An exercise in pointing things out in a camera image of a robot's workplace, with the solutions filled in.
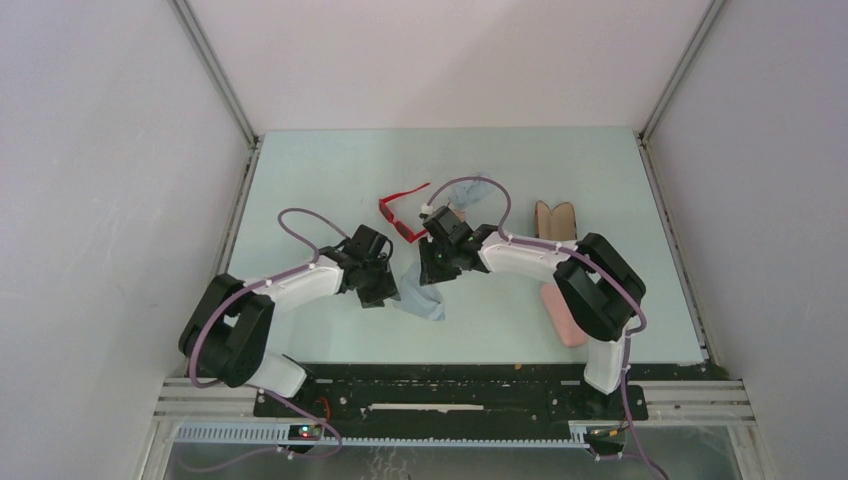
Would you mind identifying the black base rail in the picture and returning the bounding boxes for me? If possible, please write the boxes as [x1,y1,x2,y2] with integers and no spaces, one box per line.
[292,363,648,441]

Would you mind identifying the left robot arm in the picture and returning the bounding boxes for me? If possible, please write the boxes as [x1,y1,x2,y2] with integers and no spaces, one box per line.
[178,247,400,417]

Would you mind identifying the blue cleaning cloth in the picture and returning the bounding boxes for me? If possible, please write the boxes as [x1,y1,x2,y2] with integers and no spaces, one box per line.
[448,173,496,210]
[394,261,445,321]

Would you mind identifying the pink glasses case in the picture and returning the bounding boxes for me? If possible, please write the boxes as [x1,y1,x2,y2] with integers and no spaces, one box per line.
[539,283,587,348]

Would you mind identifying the aluminium frame post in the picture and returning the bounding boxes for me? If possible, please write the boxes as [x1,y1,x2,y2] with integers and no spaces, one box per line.
[168,0,260,212]
[635,0,728,219]

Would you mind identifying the red frame sunglasses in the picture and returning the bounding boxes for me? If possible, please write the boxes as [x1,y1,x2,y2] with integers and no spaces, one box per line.
[377,182,430,244]

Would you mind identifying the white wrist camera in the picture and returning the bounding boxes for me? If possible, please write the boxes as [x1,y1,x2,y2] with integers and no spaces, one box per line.
[419,206,464,231]
[344,224,389,261]

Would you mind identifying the right aluminium frame post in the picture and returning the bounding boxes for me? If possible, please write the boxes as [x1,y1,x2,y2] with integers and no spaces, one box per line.
[635,0,728,219]

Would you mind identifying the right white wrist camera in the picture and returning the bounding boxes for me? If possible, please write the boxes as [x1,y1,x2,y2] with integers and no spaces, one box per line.
[419,206,464,231]

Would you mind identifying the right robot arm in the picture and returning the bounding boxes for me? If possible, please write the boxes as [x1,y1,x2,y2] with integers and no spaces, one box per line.
[418,225,647,418]

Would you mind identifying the plaid brown glasses case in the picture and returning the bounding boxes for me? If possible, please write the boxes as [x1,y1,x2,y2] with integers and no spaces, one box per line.
[534,201,578,241]

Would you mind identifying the left aluminium frame post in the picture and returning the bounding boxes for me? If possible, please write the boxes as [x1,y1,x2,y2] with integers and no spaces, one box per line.
[168,0,260,212]

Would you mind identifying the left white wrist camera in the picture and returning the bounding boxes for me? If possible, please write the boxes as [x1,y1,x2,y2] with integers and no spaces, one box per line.
[344,224,389,261]

